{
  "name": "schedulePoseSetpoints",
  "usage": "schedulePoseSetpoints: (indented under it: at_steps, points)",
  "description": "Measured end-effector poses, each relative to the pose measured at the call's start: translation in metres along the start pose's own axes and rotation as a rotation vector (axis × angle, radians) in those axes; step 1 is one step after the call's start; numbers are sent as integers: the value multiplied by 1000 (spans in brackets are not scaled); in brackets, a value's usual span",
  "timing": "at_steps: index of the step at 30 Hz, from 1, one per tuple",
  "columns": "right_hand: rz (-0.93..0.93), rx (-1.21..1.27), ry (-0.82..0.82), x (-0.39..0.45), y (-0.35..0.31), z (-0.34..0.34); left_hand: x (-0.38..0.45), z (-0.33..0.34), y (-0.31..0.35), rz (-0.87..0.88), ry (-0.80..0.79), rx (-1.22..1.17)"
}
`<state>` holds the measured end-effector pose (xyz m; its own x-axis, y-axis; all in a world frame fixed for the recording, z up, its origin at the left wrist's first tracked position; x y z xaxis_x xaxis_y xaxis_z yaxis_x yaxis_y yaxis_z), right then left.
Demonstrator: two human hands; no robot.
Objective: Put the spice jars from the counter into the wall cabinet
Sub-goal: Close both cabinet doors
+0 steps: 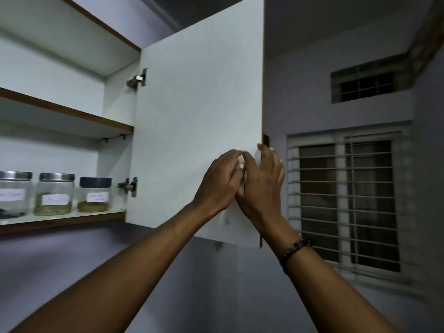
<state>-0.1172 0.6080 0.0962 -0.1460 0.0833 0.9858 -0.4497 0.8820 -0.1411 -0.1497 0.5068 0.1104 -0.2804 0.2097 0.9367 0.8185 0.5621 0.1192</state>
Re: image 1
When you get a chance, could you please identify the person's left hand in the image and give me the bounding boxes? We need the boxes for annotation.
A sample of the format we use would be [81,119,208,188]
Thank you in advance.
[192,149,246,214]

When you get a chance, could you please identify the person's right hand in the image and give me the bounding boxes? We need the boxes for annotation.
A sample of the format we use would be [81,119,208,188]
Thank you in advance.
[235,143,286,230]

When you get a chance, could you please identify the white cabinet door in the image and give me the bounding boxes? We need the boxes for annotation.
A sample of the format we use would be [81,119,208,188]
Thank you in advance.
[124,0,266,249]

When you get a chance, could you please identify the person's left forearm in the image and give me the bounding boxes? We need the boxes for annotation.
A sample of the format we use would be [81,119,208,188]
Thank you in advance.
[10,202,223,333]

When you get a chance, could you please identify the person's right forearm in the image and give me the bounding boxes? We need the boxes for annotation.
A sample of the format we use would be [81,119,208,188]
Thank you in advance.
[256,218,401,333]

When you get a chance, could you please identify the metal cabinet hinge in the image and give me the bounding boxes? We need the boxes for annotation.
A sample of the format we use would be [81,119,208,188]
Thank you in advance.
[126,68,148,88]
[117,177,139,198]

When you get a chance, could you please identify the window with white grille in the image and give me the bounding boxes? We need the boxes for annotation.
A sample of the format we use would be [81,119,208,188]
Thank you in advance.
[286,125,418,286]

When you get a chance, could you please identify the dark-lid jar with brown contents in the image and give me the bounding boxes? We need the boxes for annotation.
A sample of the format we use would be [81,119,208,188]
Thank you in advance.
[77,177,113,213]

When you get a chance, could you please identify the small ventilation window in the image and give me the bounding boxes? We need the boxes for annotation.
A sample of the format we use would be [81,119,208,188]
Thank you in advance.
[330,53,416,105]

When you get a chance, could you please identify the steel-lid jar with green contents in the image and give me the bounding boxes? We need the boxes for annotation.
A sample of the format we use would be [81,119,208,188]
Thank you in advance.
[34,173,76,216]

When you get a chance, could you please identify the steel-lid jar with dark contents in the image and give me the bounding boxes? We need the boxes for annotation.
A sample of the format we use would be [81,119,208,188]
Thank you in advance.
[0,170,34,219]

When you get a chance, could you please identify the black bead bracelet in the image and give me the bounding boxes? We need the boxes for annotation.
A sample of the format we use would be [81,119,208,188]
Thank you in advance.
[279,239,313,275]

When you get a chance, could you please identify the white wall cabinet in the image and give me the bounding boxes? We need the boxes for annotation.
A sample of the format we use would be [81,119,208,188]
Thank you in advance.
[0,0,148,236]

